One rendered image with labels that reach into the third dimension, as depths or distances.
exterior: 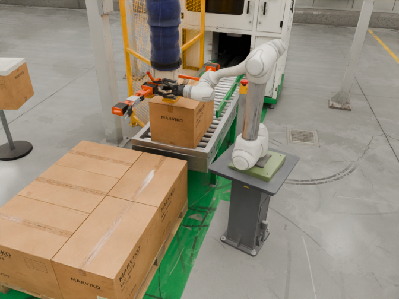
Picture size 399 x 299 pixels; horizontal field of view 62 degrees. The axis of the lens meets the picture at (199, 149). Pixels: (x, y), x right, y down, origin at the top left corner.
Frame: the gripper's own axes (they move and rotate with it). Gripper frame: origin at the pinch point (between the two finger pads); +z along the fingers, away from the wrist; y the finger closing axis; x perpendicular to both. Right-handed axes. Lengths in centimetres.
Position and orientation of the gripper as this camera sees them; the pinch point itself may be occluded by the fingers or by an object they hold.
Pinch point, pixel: (157, 87)
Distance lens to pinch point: 240.4
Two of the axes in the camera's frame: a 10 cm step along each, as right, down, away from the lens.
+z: -9.5, -1.8, 2.4
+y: -0.2, 8.5, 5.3
